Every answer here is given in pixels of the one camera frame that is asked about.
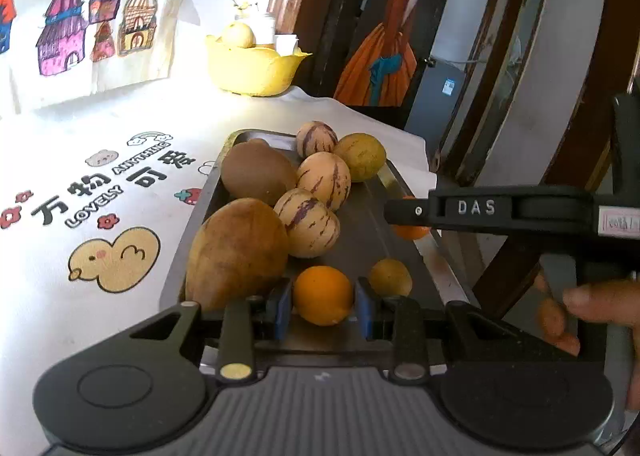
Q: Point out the yellow-green round fruit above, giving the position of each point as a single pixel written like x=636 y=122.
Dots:
x=361 y=155

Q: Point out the small orange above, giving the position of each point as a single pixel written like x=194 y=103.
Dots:
x=411 y=233
x=322 y=293

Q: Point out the yellow plastic bowl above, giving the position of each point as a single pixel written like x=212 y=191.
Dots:
x=250 y=71

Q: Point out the orange dress door poster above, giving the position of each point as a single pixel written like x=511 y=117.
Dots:
x=385 y=36

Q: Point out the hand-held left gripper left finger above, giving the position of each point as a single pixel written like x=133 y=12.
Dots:
x=282 y=308

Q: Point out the small orange fruit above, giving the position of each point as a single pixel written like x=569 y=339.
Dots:
x=390 y=277

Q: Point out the brown kiwi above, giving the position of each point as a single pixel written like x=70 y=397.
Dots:
x=255 y=174

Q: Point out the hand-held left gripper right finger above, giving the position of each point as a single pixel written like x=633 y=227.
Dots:
x=364 y=308

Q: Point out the white jar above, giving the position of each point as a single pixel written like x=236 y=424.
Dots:
x=265 y=29

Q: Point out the small white cup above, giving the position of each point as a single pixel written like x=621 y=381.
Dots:
x=285 y=44

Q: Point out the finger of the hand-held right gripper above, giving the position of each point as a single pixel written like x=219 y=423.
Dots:
x=407 y=211

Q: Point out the striped pepino melon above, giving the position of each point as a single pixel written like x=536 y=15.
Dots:
x=305 y=223
x=322 y=179
x=315 y=136

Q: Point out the dark brown wooden frame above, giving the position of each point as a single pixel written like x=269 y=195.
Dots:
x=617 y=36

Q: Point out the person's right hand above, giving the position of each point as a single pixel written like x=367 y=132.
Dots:
x=600 y=301

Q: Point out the yellow pear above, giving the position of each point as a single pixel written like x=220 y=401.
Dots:
x=239 y=35

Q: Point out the grey metal baking tray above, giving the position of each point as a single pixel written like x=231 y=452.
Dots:
x=360 y=236

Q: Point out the colourful houses wall drawing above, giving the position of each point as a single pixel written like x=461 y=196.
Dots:
x=65 y=36

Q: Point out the brown mango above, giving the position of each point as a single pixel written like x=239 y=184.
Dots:
x=235 y=251

